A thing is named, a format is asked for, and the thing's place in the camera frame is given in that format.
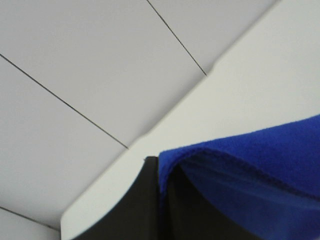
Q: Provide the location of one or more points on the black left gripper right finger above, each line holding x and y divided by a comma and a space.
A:
192, 217

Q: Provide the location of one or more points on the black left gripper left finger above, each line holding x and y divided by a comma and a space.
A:
135, 216

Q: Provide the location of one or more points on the blue microfibre towel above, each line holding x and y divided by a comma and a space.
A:
267, 181

